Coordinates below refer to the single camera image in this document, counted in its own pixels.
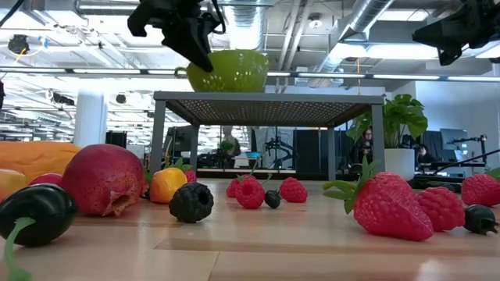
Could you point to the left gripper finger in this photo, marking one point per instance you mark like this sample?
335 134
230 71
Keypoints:
203 62
187 39

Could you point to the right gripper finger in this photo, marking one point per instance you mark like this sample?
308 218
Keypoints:
449 55
445 35

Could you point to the green plastic colander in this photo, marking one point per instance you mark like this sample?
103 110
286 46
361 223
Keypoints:
238 72

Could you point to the small yellow-orange peach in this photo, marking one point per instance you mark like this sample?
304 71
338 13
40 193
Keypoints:
9 183
168 185

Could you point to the dark red pomegranate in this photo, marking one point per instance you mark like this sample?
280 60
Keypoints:
101 175

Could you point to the red raspberry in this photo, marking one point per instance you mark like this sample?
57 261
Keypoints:
441 208
250 194
293 190

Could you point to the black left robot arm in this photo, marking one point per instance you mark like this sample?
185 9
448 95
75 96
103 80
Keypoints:
140 19

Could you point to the background black robot arm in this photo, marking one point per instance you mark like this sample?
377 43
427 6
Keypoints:
279 150

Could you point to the grey perforated metal shelf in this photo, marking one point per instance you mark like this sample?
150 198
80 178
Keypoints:
269 97

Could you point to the green plant in white pot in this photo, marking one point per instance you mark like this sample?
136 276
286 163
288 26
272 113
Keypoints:
402 117

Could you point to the person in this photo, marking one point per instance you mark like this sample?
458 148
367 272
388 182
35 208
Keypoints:
366 144
231 136
423 154

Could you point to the background computer monitor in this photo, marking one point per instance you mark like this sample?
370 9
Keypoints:
453 138

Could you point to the small green desk plant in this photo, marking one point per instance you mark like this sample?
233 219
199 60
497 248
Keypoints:
226 146

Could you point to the blue bowl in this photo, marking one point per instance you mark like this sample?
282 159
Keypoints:
253 155

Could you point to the white round pillar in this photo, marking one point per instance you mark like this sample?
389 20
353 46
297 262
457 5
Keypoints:
90 117

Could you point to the black partition panel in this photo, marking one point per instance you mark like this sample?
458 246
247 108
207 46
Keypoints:
308 150

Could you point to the blackberry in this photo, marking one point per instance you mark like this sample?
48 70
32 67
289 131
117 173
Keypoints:
189 203

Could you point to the blueberry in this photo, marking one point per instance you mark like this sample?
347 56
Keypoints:
272 199
478 218

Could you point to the large red strawberry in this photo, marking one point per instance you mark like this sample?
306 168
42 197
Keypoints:
390 210

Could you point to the red cherry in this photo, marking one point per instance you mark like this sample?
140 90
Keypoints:
47 179

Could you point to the black cherry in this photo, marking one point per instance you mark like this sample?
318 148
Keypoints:
39 210

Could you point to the silver ventilation duct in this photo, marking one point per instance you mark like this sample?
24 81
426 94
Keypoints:
367 15
246 27

